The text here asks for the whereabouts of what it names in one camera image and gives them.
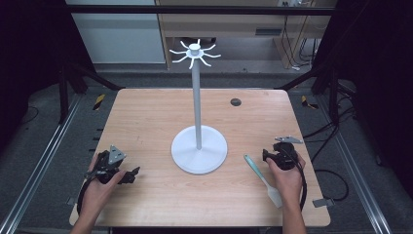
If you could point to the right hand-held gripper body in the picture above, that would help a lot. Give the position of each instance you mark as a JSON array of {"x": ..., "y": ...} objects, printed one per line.
[{"x": 285, "y": 156}]

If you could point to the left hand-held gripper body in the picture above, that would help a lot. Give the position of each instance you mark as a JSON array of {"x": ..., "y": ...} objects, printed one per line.
[{"x": 112, "y": 157}]

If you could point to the white hook stand rack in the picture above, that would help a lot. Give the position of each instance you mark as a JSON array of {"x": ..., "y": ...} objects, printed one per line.
[{"x": 198, "y": 152}]

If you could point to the person's right hand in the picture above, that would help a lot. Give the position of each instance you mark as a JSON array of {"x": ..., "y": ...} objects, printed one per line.
[{"x": 289, "y": 185}]

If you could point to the person's left hand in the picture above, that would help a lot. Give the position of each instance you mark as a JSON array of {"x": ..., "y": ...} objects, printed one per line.
[{"x": 97, "y": 195}]

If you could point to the yellow black striped tape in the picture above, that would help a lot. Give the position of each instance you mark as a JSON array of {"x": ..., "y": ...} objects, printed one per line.
[
  {"x": 99, "y": 101},
  {"x": 307, "y": 102}
]

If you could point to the dark round table grommet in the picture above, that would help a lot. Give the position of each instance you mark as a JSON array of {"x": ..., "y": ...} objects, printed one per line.
[{"x": 235, "y": 102}]

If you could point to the white cabinet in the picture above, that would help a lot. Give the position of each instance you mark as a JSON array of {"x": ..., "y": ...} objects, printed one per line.
[{"x": 118, "y": 35}]

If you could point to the light wooden desk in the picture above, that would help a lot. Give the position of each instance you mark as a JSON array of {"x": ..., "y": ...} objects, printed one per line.
[{"x": 220, "y": 24}]

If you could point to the grey metal table bracket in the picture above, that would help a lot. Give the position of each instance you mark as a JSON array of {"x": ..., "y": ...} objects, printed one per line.
[
  {"x": 323, "y": 202},
  {"x": 70, "y": 201}
]

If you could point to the aluminium floor rail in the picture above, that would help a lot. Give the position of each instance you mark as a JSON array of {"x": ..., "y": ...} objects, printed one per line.
[
  {"x": 39, "y": 165},
  {"x": 360, "y": 182}
]

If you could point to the black frame strut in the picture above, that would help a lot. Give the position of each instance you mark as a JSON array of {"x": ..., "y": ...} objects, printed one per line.
[
  {"x": 311, "y": 76},
  {"x": 94, "y": 76}
]

